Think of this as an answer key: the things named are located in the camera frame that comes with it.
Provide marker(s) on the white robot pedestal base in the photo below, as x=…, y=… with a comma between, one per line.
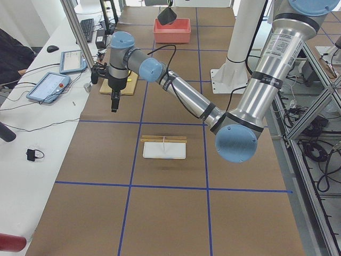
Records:
x=233, y=73

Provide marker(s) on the black computer mouse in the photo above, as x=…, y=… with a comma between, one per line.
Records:
x=52, y=48

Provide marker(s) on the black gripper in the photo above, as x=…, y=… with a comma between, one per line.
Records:
x=115, y=85

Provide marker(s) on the red cylinder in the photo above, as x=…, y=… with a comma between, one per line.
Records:
x=11, y=243

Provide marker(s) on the blue teach pendant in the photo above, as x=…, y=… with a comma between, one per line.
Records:
x=49, y=88
x=72, y=62

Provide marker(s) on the black computer keyboard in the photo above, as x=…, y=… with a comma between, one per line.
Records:
x=87, y=26

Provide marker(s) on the bamboo cutting board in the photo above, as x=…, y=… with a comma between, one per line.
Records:
x=128, y=90

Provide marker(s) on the blue teach pendant far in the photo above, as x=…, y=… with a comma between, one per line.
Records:
x=72, y=62

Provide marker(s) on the aluminium frame post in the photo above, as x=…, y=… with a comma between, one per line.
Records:
x=77, y=31

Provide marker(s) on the dark grey cleaning cloth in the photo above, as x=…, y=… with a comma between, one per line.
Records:
x=166, y=16

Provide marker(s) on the white rectangular tray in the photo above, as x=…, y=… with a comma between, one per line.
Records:
x=164, y=150

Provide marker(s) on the blue teach pendant near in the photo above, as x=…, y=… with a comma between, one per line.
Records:
x=49, y=88

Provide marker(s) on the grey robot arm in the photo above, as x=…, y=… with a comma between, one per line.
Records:
x=236, y=131

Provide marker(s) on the pink plastic bin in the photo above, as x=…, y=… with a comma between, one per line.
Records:
x=177, y=32

